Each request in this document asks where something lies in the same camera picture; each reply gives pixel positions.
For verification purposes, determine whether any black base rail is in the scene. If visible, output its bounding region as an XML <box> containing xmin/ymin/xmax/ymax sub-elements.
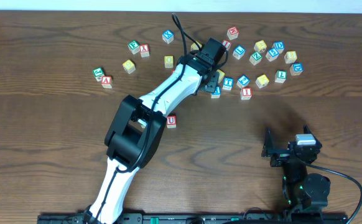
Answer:
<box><xmin>37</xmin><ymin>207</ymin><xmax>350</xmax><ymax>224</ymax></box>

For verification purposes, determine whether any green Z block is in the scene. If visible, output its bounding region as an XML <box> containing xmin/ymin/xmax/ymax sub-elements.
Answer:
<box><xmin>249</xmin><ymin>52</ymin><xmax>262</xmax><ymax>65</ymax></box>

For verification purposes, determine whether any blue T block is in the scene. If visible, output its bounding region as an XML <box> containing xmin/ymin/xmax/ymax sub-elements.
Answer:
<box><xmin>222</xmin><ymin>77</ymin><xmax>234</xmax><ymax>91</ymax></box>

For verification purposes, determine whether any yellow monkey picture block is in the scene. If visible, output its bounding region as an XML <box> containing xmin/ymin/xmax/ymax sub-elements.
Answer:
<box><xmin>254</xmin><ymin>40</ymin><xmax>267</xmax><ymax>54</ymax></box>

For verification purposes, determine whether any blue D block front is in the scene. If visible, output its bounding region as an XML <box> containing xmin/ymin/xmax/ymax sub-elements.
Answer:
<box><xmin>290</xmin><ymin>63</ymin><xmax>304</xmax><ymax>76</ymax></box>

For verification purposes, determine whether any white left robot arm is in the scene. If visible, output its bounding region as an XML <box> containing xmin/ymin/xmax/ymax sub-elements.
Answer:
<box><xmin>83</xmin><ymin>50</ymin><xmax>228</xmax><ymax>223</ymax></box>

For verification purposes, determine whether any blue d block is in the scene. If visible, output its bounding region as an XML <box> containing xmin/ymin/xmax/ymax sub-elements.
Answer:
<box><xmin>272</xmin><ymin>41</ymin><xmax>285</xmax><ymax>54</ymax></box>
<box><xmin>290</xmin><ymin>63</ymin><xmax>304</xmax><ymax>76</ymax></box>

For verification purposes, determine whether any red Y block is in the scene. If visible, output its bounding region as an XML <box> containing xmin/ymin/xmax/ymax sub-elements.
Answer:
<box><xmin>139</xmin><ymin>44</ymin><xmax>150</xmax><ymax>57</ymax></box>

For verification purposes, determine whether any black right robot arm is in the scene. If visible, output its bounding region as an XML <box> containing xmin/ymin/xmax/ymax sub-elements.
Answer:
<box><xmin>261</xmin><ymin>126</ymin><xmax>330</xmax><ymax>212</ymax></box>

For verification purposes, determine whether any blue P block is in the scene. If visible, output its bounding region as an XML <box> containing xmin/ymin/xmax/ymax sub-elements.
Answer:
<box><xmin>211</xmin><ymin>86</ymin><xmax>221</xmax><ymax>99</ymax></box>

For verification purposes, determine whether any yellow block rear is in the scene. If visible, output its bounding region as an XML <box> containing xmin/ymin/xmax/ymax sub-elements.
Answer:
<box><xmin>190</xmin><ymin>42</ymin><xmax>202</xmax><ymax>50</ymax></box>

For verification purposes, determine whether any blue L block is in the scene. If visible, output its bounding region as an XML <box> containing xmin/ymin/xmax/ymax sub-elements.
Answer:
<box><xmin>233</xmin><ymin>45</ymin><xmax>246</xmax><ymax>60</ymax></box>

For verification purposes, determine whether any green N block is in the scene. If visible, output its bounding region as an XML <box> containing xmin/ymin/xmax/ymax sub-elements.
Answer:
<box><xmin>137</xmin><ymin>119</ymin><xmax>147</xmax><ymax>128</ymax></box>

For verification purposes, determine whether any yellow pen picture block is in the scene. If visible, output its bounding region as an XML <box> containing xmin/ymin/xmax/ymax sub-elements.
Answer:
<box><xmin>256</xmin><ymin>74</ymin><xmax>269</xmax><ymax>88</ymax></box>

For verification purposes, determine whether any green J block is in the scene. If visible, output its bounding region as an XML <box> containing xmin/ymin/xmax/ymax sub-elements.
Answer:
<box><xmin>93</xmin><ymin>67</ymin><xmax>105</xmax><ymax>82</ymax></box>

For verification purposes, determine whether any blue D block rear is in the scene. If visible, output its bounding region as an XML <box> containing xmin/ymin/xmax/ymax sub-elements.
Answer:
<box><xmin>272</xmin><ymin>41</ymin><xmax>285</xmax><ymax>54</ymax></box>

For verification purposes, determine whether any red A block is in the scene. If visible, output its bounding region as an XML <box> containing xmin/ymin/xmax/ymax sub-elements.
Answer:
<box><xmin>101</xmin><ymin>76</ymin><xmax>113</xmax><ymax>89</ymax></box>

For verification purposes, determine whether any blue 2 block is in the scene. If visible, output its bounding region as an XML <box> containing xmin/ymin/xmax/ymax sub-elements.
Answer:
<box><xmin>237</xmin><ymin>75</ymin><xmax>250</xmax><ymax>89</ymax></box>

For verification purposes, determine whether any green 7 block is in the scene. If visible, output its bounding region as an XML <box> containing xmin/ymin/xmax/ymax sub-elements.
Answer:
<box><xmin>274</xmin><ymin>70</ymin><xmax>287</xmax><ymax>83</ymax></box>

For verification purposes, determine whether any blue X block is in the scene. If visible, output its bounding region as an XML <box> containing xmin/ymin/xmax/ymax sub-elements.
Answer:
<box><xmin>162</xmin><ymin>30</ymin><xmax>174</xmax><ymax>44</ymax></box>

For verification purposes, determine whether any blue 5 block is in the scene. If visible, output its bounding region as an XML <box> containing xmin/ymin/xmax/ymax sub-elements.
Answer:
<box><xmin>266</xmin><ymin>48</ymin><xmax>279</xmax><ymax>62</ymax></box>

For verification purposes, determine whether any yellow block right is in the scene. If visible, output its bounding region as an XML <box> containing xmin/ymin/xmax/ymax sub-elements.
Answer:
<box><xmin>284</xmin><ymin>51</ymin><xmax>297</xmax><ymax>64</ymax></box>

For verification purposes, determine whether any yellow block far left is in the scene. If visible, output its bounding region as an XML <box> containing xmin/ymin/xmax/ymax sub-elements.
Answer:
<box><xmin>122</xmin><ymin>60</ymin><xmax>136</xmax><ymax>74</ymax></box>

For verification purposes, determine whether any green F block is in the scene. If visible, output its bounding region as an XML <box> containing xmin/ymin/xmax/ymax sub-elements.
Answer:
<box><xmin>128</xmin><ymin>40</ymin><xmax>140</xmax><ymax>55</ymax></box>

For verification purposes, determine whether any red H block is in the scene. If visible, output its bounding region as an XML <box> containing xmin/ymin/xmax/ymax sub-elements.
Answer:
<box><xmin>227</xmin><ymin>26</ymin><xmax>239</xmax><ymax>40</ymax></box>

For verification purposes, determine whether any yellow O block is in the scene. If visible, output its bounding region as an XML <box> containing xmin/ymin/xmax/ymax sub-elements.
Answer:
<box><xmin>164</xmin><ymin>55</ymin><xmax>174</xmax><ymax>68</ymax></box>

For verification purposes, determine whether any yellow block centre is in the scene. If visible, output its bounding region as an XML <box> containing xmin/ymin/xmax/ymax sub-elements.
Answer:
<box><xmin>217</xmin><ymin>69</ymin><xmax>225</xmax><ymax>83</ymax></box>

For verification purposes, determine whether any red U block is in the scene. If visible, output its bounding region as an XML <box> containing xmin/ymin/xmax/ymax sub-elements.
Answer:
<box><xmin>166</xmin><ymin>115</ymin><xmax>177</xmax><ymax>128</ymax></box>

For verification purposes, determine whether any red I block rear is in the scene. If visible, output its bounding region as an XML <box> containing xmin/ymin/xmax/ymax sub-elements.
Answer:
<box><xmin>222</xmin><ymin>40</ymin><xmax>231</xmax><ymax>51</ymax></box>

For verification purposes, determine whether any red i block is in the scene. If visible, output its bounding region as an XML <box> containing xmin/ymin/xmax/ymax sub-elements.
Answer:
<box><xmin>222</xmin><ymin>40</ymin><xmax>231</xmax><ymax>51</ymax></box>
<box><xmin>240</xmin><ymin>87</ymin><xmax>253</xmax><ymax>100</ymax></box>

